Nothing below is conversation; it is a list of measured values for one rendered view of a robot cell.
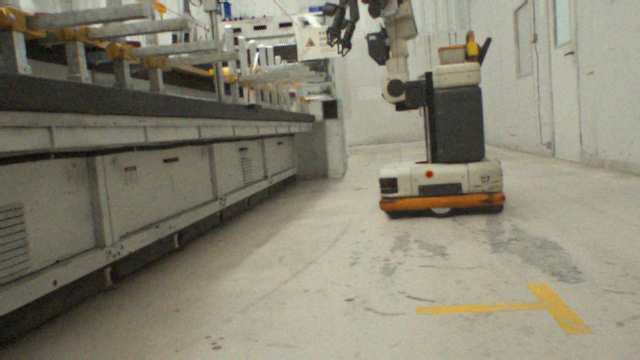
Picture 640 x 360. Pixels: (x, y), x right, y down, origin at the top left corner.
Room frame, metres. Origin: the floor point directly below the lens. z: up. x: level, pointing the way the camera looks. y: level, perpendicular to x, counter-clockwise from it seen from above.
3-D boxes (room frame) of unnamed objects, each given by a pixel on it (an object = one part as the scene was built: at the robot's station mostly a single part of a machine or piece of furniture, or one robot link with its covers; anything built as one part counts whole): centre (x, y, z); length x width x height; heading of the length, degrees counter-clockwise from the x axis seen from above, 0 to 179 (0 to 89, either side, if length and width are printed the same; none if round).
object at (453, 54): (3.14, -0.75, 0.87); 0.23 x 0.15 x 0.11; 168
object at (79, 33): (1.54, 0.67, 0.84); 0.14 x 0.06 x 0.05; 173
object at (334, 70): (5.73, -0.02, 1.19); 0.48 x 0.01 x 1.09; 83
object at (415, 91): (3.13, -0.47, 0.68); 0.28 x 0.27 x 0.25; 168
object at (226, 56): (2.04, 0.51, 0.82); 0.43 x 0.03 x 0.04; 83
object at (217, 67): (2.74, 0.52, 0.93); 0.05 x 0.05 x 0.45; 83
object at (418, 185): (3.16, -0.64, 0.16); 0.67 x 0.64 x 0.25; 78
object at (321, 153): (6.19, 0.64, 0.95); 1.65 x 0.70 x 1.90; 83
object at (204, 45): (1.79, 0.55, 0.82); 0.43 x 0.03 x 0.04; 83
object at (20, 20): (1.29, 0.70, 0.82); 0.14 x 0.06 x 0.05; 173
